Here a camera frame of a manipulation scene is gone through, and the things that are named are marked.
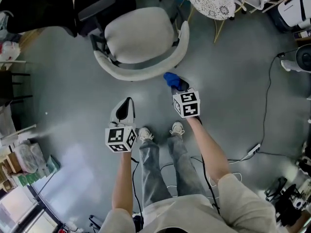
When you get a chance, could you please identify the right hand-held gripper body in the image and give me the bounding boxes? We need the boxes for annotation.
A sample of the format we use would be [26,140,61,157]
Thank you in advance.
[171,87,201,119]

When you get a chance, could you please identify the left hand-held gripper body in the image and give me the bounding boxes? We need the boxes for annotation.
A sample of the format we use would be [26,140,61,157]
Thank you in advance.
[105,119,138,153]

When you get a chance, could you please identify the blue cloth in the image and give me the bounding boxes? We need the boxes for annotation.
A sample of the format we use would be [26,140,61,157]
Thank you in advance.
[163,72,182,88]

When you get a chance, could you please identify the person's right forearm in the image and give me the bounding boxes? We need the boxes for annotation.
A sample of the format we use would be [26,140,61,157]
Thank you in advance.
[186,115,231,183]

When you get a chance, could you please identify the person's left forearm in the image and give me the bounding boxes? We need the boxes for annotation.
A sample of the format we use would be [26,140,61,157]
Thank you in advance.
[111,150,136,211]

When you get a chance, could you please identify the person's left white sneaker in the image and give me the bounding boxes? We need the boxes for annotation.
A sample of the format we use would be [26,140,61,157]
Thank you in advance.
[138,127,155,142]

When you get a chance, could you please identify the person's white sneaker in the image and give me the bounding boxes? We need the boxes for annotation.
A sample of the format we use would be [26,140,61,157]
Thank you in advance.
[169,121,185,137]
[138,127,155,142]

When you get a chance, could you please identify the person's right white sneaker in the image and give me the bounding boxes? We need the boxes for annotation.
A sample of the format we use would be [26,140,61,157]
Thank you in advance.
[169,121,185,137]

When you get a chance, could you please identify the person's grey jeans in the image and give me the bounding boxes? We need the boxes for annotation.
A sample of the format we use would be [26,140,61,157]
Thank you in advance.
[138,134,207,207]

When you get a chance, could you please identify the grey chair seat cushion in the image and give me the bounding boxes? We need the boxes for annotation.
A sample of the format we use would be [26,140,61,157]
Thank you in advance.
[104,7,175,65]

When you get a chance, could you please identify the teal box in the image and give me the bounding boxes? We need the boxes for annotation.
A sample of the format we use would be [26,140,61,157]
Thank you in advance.
[46,155,61,177]

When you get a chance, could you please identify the white power strip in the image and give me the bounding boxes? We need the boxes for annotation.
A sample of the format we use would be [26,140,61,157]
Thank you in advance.
[247,143,261,155]

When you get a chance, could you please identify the patterned round seat cushion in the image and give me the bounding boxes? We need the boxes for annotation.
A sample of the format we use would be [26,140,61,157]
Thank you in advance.
[185,0,236,21]

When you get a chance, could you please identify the grey wrapped bundle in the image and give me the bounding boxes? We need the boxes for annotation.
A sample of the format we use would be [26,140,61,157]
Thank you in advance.
[13,142,47,173]

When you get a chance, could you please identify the green patterned box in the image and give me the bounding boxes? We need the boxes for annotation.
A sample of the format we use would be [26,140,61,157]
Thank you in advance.
[12,171,49,188]

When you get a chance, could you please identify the brown cardboard box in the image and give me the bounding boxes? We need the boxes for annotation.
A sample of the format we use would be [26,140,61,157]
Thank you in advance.
[0,151,22,174]

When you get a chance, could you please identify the person's light shirt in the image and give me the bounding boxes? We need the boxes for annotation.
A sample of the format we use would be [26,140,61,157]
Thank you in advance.
[98,173,277,233]

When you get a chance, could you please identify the dark side chair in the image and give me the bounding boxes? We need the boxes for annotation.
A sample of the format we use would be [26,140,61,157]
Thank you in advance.
[0,70,34,108]

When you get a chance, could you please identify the labelled cardboard box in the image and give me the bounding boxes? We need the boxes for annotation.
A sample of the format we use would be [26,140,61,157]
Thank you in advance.
[293,29,311,42]

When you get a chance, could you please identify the white and black appliance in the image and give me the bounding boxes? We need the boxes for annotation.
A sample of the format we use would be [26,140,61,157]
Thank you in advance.
[267,0,311,33]

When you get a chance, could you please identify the red and white plastic bag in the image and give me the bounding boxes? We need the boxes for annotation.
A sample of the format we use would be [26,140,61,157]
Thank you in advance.
[0,40,21,62]

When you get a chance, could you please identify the black mesh office chair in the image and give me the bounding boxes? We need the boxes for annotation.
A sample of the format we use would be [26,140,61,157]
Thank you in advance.
[0,0,137,52]

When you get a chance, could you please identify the black tripod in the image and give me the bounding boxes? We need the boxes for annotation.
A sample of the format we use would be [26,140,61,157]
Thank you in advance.
[264,176,311,228]

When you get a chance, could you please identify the clear plastic bag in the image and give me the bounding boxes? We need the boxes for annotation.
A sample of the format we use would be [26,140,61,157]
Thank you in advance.
[0,11,15,42]

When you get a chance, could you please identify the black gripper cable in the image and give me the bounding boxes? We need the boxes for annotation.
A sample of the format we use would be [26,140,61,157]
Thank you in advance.
[130,157,144,219]
[200,154,221,215]

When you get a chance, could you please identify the gold wire chair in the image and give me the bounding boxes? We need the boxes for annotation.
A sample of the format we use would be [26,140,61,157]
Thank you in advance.
[178,0,247,44]

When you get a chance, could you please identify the white cable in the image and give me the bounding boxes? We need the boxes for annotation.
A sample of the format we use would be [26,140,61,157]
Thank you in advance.
[207,154,250,186]

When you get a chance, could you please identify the black power cable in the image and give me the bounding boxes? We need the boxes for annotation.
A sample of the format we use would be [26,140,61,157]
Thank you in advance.
[256,49,299,157]

